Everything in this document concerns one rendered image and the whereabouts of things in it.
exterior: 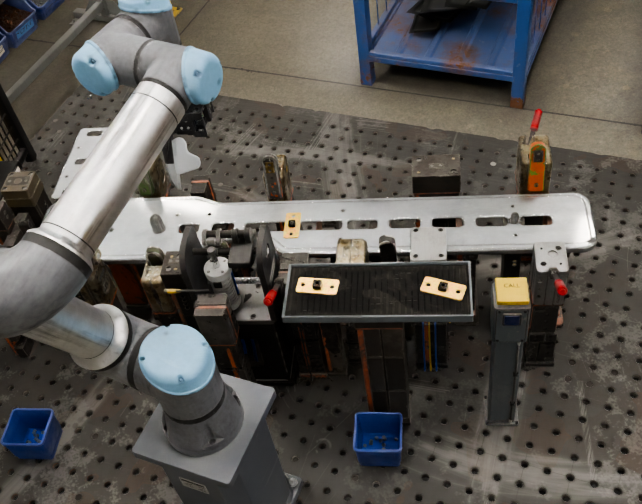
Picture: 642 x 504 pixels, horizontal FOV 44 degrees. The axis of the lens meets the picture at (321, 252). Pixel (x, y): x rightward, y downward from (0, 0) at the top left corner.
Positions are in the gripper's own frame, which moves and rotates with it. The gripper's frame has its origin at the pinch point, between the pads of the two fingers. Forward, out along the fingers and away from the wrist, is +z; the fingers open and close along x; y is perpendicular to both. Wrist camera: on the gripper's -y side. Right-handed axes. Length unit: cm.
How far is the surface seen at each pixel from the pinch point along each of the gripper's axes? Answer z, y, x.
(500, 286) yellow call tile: 28, 58, -8
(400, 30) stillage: 128, 30, 236
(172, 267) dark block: 32.2, -11.4, 2.0
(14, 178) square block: 38, -64, 39
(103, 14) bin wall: 139, -141, 286
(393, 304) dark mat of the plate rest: 28.0, 37.3, -12.1
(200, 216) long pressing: 44, -13, 29
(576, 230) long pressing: 44, 78, 21
